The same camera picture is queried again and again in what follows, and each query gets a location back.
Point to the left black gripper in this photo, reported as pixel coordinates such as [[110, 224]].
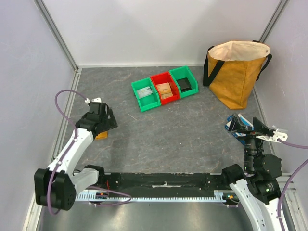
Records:
[[110, 123]]

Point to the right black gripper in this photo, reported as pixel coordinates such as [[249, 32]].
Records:
[[249, 131]]

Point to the orange leather card holder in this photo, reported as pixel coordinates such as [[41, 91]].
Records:
[[102, 135]]

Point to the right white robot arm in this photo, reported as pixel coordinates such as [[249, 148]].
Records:
[[255, 184]]

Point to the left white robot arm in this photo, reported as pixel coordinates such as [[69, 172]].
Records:
[[56, 186]]

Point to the brown cards in red bin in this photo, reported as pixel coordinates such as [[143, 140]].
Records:
[[164, 90]]

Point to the blue razor package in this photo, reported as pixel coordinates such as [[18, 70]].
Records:
[[237, 135]]

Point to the left green plastic bin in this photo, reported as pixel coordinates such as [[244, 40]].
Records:
[[148, 102]]

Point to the green plastic bin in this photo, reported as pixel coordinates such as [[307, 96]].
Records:
[[184, 72], [148, 102]]

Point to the mustard tote bag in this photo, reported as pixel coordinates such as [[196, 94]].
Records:
[[232, 68]]

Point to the red plastic bin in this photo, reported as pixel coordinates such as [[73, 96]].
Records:
[[163, 78]]

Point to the right green plastic bin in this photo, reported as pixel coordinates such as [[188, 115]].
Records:
[[184, 72]]

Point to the black wallet in bin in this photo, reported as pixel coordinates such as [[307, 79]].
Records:
[[184, 85]]

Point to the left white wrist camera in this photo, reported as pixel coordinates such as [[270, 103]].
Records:
[[95, 100]]

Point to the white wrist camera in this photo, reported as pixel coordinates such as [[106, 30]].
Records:
[[95, 100], [278, 135]]

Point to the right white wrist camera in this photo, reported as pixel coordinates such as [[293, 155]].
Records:
[[278, 135]]

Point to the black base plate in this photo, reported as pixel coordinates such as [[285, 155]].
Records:
[[164, 185]]

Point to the slotted cable duct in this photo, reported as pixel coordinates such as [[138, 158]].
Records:
[[96, 196]]

